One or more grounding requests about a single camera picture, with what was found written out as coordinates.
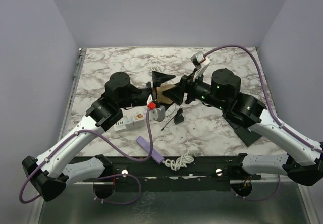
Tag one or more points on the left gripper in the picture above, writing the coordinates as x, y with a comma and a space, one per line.
157, 78

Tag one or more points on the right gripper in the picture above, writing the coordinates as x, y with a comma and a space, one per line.
186, 84

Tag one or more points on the black charger with cable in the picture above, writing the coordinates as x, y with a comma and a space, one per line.
177, 118

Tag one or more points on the white cube socket adapter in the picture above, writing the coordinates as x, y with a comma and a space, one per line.
138, 117

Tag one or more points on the white power strip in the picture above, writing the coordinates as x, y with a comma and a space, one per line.
123, 125

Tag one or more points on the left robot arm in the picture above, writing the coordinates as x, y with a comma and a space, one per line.
51, 172

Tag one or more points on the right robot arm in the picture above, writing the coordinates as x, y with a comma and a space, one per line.
301, 163

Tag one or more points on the black flat pad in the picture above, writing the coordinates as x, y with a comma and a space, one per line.
247, 136

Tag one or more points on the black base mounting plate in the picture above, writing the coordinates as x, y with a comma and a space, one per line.
176, 174

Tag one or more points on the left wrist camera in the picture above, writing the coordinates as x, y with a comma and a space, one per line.
155, 112

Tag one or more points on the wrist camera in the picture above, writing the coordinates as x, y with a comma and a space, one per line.
155, 112
201, 63

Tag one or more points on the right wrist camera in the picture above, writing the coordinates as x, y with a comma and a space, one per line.
201, 63

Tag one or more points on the aluminium frame rail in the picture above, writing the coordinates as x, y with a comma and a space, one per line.
75, 78

